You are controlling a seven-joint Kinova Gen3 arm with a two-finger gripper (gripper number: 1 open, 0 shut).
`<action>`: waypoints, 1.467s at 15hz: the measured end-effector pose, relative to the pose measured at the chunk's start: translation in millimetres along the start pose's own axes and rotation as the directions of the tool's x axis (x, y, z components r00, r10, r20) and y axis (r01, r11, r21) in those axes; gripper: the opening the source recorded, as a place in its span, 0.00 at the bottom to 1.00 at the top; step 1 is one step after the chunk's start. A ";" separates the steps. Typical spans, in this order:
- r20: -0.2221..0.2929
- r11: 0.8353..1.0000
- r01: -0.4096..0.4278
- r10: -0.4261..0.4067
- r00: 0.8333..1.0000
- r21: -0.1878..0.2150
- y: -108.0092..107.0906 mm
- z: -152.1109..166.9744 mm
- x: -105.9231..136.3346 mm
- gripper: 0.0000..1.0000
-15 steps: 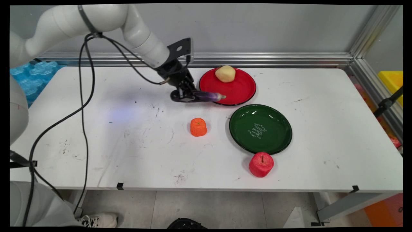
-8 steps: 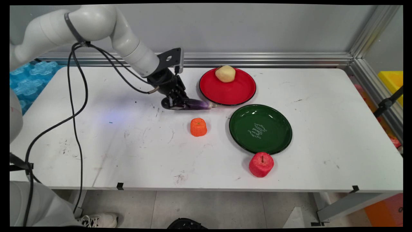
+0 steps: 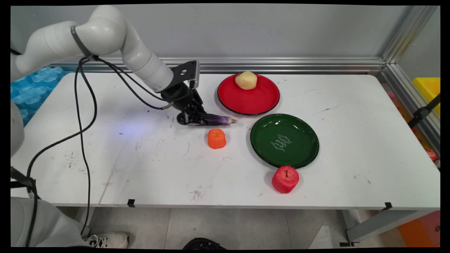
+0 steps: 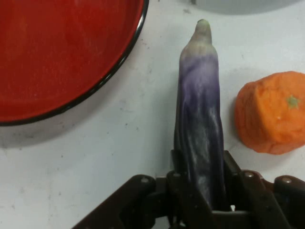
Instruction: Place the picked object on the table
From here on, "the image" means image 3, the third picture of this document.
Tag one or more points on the small black tape piece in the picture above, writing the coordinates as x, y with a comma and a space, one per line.
387, 205
131, 202

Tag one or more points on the dark green round plate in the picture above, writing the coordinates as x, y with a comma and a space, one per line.
284, 140

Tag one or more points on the red round plate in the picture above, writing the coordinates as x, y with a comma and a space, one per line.
249, 96

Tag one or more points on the white thin table leg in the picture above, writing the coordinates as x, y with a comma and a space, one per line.
87, 221

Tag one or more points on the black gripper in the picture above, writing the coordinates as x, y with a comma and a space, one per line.
181, 96

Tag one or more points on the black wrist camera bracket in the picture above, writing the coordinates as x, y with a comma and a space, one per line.
186, 72

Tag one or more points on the aluminium side frame rail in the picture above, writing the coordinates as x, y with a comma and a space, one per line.
411, 98

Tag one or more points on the orange toy fruit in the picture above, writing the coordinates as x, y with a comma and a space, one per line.
217, 139

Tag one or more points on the orange box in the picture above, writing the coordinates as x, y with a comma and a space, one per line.
422, 230

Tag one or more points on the red toy apple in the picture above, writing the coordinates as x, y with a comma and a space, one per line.
285, 180

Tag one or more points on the blue foam mat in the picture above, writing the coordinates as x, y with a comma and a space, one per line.
31, 89

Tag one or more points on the white sneaker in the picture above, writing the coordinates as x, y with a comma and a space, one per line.
110, 240

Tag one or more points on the black round floor object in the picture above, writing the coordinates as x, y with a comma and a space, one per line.
204, 243

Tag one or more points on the slanted aluminium frame post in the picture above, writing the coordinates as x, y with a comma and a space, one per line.
409, 31

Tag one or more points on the yellow plastic box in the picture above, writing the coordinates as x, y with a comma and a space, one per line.
429, 89

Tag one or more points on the grey trouser leg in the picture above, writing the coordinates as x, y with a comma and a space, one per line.
45, 225

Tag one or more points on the grey metal table leg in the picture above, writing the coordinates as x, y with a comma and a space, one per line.
379, 225

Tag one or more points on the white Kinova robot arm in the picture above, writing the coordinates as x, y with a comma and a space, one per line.
105, 35

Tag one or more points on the purple toy eggplant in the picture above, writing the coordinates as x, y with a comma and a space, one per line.
218, 119

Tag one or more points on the yellow toy potato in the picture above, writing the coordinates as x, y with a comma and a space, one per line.
246, 80

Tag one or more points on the horizontal aluminium frame rail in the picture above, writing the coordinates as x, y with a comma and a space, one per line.
281, 65

